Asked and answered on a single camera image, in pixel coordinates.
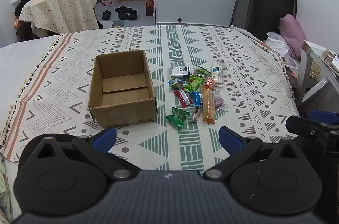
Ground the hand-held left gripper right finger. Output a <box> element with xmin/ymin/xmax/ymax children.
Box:
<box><xmin>203</xmin><ymin>127</ymin><xmax>315</xmax><ymax>181</ymax></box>

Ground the white crumpled cloth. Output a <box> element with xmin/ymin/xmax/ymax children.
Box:
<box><xmin>264</xmin><ymin>31</ymin><xmax>290</xmax><ymax>55</ymax></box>

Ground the dark chair with clothes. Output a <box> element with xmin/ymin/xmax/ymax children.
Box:
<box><xmin>14</xmin><ymin>0</ymin><xmax>49</xmax><ymax>42</ymax></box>

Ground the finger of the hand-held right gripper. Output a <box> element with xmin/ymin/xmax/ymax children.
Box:
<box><xmin>285</xmin><ymin>115</ymin><xmax>339</xmax><ymax>154</ymax></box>
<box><xmin>308</xmin><ymin>110</ymin><xmax>339</xmax><ymax>124</ymax></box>

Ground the dotted cream tablecloth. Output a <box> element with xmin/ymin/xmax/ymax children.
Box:
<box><xmin>18</xmin><ymin>0</ymin><xmax>100</xmax><ymax>38</ymax></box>

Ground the white side shelf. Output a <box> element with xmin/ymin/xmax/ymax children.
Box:
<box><xmin>295</xmin><ymin>40</ymin><xmax>339</xmax><ymax>108</ymax></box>

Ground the teal round candy packet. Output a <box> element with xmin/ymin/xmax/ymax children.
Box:
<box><xmin>169</xmin><ymin>78</ymin><xmax>185</xmax><ymax>88</ymax></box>

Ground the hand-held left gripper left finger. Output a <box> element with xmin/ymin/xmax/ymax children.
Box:
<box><xmin>20</xmin><ymin>127</ymin><xmax>139</xmax><ymax>182</ymax></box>

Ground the brown cardboard box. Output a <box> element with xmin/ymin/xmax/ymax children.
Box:
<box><xmin>88</xmin><ymin>49</ymin><xmax>158</xmax><ymax>129</ymax></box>

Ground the pink cloth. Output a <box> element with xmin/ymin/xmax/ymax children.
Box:
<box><xmin>280</xmin><ymin>14</ymin><xmax>308</xmax><ymax>59</ymax></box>

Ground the green striped snack packet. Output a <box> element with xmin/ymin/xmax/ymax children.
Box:
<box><xmin>193</xmin><ymin>66</ymin><xmax>212</xmax><ymax>77</ymax></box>

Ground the purple snack packet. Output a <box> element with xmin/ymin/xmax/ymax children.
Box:
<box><xmin>213</xmin><ymin>92</ymin><xmax>227</xmax><ymax>109</ymax></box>

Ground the patterned bed blanket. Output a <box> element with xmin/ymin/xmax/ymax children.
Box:
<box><xmin>0</xmin><ymin>25</ymin><xmax>301</xmax><ymax>171</ymax></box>

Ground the brown clear snack packet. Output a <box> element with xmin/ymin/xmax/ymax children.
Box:
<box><xmin>189</xmin><ymin>105</ymin><xmax>203</xmax><ymax>122</ymax></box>

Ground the black and white snack packet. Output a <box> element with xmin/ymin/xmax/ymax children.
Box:
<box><xmin>169</xmin><ymin>65</ymin><xmax>191</xmax><ymax>79</ymax></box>

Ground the white bed sheet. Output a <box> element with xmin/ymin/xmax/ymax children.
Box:
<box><xmin>0</xmin><ymin>34</ymin><xmax>61</xmax><ymax>150</ymax></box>

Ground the white snack packet blue label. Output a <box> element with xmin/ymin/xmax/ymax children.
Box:
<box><xmin>210</xmin><ymin>62</ymin><xmax>225</xmax><ymax>87</ymax></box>

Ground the long orange snack packet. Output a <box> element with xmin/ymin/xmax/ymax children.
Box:
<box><xmin>202</xmin><ymin>86</ymin><xmax>215</xmax><ymax>125</ymax></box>

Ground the red label cola bottle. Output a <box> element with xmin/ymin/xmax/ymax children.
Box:
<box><xmin>145</xmin><ymin>0</ymin><xmax>155</xmax><ymax>17</ymax></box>

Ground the small wicker basket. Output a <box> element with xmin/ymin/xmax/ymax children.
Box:
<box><xmin>308</xmin><ymin>61</ymin><xmax>322</xmax><ymax>79</ymax></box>

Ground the dark green snack packet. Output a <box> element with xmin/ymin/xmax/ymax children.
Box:
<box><xmin>165</xmin><ymin>107</ymin><xmax>190</xmax><ymax>130</ymax></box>

